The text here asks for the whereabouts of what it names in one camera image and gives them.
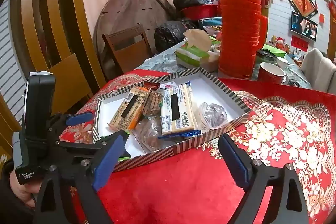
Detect striped gift box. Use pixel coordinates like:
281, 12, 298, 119
92, 68, 251, 172

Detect television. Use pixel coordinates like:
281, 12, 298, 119
290, 11, 318, 41

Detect red embroidered tablecloth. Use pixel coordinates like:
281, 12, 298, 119
59, 69, 336, 224

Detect grey lace tablecloth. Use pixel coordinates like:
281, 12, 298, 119
134, 42, 313, 88

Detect white cup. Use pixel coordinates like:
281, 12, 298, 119
276, 56, 289, 68

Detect dark wooden chair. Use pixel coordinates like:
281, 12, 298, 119
101, 24, 153, 75

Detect white chair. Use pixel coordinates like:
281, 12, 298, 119
312, 57, 336, 93
301, 48, 325, 81

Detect orange cream snack packet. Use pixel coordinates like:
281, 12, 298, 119
108, 86, 147, 132

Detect dark round container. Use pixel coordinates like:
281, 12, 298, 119
256, 49, 277, 63

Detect green snack packet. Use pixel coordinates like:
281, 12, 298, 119
117, 131, 133, 161

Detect round wooden tabletop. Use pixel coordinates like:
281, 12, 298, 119
93, 0, 176, 80

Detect clear bag of dark snacks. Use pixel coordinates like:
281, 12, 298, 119
198, 103, 229, 130

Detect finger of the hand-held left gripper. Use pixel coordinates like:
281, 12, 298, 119
49, 112, 94, 135
52, 130, 130, 159

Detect plush toys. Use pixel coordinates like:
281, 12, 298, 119
270, 36, 290, 53

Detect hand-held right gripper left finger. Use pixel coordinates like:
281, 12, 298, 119
33, 133, 126, 224

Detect red thermos flask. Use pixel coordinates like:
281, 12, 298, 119
217, 0, 269, 79

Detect small red knot ornament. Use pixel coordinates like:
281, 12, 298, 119
328, 0, 336, 23

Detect red plastic basin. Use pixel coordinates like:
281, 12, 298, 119
181, 4, 219, 20

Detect blue bag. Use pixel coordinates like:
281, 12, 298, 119
198, 17, 222, 28

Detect red wall poster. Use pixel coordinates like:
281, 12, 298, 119
291, 35, 308, 52

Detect clear bag of brown snacks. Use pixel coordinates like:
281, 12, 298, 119
133, 116, 168, 153

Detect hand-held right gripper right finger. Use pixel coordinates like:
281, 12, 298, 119
218, 133, 310, 224

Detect clear nut bar packet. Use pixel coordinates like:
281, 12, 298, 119
142, 90, 166, 117

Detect person's left hand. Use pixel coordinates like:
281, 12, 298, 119
9, 161, 42, 207

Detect light wooden chair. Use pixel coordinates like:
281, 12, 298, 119
49, 53, 93, 112

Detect large cream snack packet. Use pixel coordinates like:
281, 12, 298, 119
161, 82, 200, 135

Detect person's left forearm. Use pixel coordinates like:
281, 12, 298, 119
0, 158, 36, 224

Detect green tissue pack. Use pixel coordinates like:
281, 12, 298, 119
175, 29, 219, 68

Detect red mug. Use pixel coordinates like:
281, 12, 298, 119
257, 62, 289, 86

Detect blue snack packet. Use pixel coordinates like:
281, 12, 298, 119
157, 130, 201, 139

